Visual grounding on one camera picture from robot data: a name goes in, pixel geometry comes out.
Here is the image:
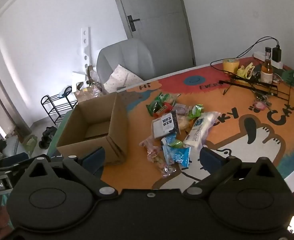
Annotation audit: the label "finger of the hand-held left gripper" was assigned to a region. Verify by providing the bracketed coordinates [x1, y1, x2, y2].
[0, 152, 35, 173]

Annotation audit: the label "grey armchair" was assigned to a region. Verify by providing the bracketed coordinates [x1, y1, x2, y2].
[96, 39, 155, 92]

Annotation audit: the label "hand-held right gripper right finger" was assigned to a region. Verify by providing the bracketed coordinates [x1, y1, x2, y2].
[183, 147, 281, 198]

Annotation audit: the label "yellow green packets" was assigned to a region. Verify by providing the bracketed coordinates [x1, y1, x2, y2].
[237, 64, 256, 78]

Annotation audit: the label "white board with round holes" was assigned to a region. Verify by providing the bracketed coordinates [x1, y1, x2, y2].
[79, 27, 90, 72]

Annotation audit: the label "clear plastic wrap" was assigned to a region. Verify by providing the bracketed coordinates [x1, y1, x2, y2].
[88, 70, 105, 95]

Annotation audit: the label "green slippers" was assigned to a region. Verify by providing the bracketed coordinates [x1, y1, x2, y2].
[22, 134, 38, 153]

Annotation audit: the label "black door handle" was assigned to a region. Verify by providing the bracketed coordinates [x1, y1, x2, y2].
[127, 15, 140, 32]

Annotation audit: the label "long white snack packet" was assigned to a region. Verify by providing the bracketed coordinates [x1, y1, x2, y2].
[183, 111, 221, 149]

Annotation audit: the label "red snack bar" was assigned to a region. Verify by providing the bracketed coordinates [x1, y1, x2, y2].
[154, 103, 174, 117]

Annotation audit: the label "yellow tape roll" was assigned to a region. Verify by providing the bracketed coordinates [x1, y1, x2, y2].
[222, 58, 240, 73]

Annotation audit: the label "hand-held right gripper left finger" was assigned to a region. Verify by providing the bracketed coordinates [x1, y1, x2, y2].
[27, 147, 118, 198]

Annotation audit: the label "light green snack packet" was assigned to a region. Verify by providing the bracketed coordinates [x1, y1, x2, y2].
[188, 104, 205, 120]

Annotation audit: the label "small pink item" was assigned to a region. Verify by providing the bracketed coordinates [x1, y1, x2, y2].
[252, 99, 268, 111]

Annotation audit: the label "colourful cartoon table mat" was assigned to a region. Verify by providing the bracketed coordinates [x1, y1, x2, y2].
[48, 56, 294, 189]

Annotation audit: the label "brown sauce bottle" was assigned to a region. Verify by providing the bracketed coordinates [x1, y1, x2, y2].
[260, 47, 273, 84]

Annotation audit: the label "cardboard box with printed logo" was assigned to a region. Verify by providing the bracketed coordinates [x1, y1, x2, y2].
[73, 65, 107, 103]

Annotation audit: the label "black shoes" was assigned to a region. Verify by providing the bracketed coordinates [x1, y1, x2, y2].
[38, 126, 58, 149]

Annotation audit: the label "brown cardboard box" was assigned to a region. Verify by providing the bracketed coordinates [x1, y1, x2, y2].
[56, 92, 129, 167]

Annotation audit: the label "black charger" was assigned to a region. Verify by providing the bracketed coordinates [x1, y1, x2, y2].
[272, 45, 282, 62]

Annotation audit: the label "pink clear snack packet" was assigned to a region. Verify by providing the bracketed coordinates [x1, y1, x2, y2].
[139, 135, 178, 178]

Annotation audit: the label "white flat panel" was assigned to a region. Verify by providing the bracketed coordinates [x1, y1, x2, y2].
[72, 71, 88, 93]

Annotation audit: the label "black shoe rack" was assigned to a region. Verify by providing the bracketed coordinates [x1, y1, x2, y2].
[40, 86, 78, 125]

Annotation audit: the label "purple snack packet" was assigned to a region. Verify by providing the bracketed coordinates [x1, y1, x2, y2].
[172, 104, 190, 116]

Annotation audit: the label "black cable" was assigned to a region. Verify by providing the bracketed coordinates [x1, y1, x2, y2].
[210, 36, 279, 77]

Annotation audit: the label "dotted white cushion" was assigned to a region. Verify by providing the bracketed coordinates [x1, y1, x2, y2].
[103, 64, 144, 93]

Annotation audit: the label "yellow bun packet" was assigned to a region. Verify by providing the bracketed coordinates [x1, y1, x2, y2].
[177, 116, 190, 130]

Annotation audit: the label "white power strip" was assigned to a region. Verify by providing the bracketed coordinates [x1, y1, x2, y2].
[253, 52, 283, 69]

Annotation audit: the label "black wire rack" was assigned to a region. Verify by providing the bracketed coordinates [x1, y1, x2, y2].
[219, 76, 291, 104]

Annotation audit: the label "blue item on rack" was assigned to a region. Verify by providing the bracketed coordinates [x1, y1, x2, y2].
[58, 87, 73, 97]

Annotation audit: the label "grey door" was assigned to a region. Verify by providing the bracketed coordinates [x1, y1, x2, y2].
[109, 0, 196, 74]

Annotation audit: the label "white packet with black label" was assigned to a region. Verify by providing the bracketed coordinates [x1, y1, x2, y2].
[151, 112, 180, 140]

